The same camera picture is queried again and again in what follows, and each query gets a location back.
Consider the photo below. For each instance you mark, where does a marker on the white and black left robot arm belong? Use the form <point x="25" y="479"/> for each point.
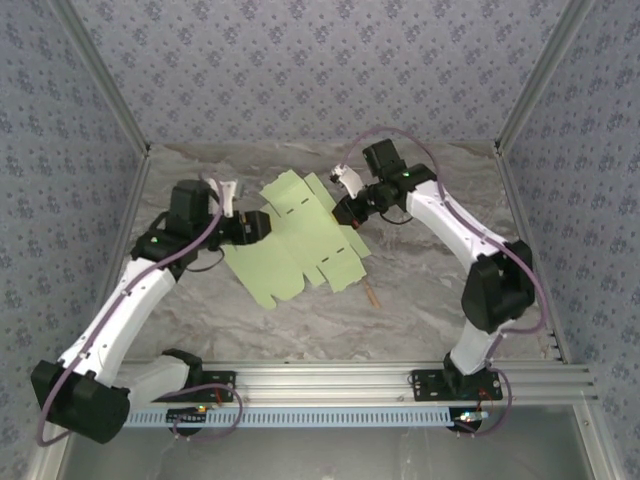
<point x="135" y="300"/>

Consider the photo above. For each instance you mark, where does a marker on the thin wooden stick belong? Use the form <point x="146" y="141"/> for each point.
<point x="371" y="295"/>

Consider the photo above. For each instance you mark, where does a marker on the aluminium frame post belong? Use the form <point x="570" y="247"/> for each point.
<point x="106" y="75"/>
<point x="540" y="75"/>

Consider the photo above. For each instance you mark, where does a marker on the light green paper box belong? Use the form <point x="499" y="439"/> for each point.
<point x="290" y="250"/>

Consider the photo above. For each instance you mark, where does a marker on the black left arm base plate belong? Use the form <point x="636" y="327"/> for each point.
<point x="225" y="385"/>

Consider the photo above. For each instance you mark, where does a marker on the aluminium mounting rail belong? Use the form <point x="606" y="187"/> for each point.
<point x="325" y="382"/>

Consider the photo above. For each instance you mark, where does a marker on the small black controller board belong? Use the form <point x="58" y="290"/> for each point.
<point x="187" y="416"/>
<point x="467" y="417"/>

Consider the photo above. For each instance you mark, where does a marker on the grey metal panel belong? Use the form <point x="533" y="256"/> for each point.
<point x="320" y="455"/>

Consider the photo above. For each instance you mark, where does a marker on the aluminium table side rail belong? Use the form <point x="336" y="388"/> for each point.
<point x="126" y="225"/>
<point x="522" y="225"/>

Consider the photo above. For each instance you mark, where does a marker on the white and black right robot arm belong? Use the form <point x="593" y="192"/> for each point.
<point x="450" y="225"/>

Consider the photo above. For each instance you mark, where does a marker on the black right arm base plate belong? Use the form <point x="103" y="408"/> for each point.
<point x="425" y="385"/>

